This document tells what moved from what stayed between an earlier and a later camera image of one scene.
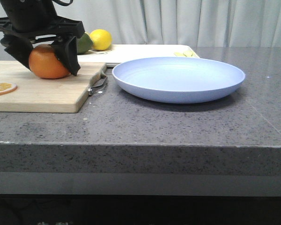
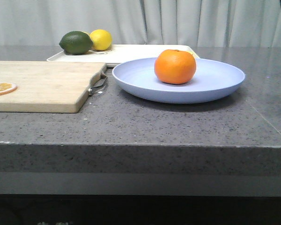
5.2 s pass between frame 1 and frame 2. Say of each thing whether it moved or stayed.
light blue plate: stayed
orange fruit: moved
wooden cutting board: stayed
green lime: stayed
